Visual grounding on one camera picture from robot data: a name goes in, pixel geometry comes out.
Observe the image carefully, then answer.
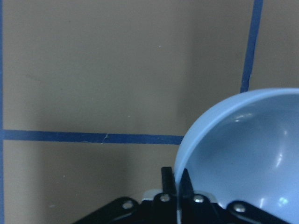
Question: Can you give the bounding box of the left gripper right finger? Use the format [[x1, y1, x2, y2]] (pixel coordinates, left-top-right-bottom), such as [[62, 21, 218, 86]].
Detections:
[[181, 168, 287, 224]]

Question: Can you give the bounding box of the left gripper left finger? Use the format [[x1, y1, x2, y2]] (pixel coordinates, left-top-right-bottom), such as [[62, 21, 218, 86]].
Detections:
[[75, 167, 177, 224]]

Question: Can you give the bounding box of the blue bowl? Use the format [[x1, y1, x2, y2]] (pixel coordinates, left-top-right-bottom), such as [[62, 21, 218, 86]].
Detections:
[[174, 88, 299, 224]]

